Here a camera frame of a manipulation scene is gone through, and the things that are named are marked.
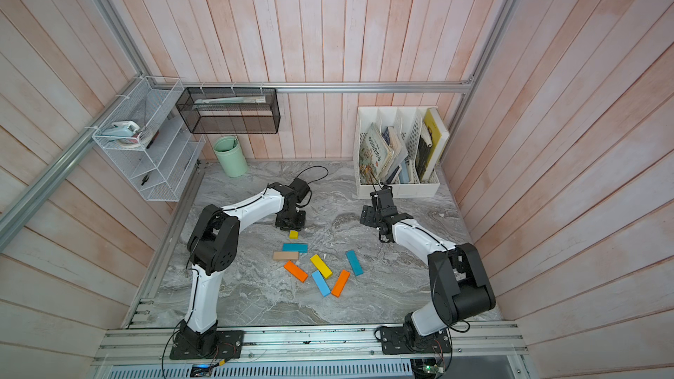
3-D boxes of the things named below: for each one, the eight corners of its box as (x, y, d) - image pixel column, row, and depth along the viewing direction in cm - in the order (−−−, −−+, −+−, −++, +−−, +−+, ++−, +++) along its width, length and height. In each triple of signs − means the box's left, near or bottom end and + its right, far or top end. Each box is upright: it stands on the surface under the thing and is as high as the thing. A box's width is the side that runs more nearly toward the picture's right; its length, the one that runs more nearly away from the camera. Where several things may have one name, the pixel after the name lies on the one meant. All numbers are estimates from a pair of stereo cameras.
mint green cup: (223, 177, 117) (211, 153, 106) (229, 159, 124) (218, 135, 113) (245, 176, 117) (236, 153, 106) (250, 159, 124) (242, 135, 113)
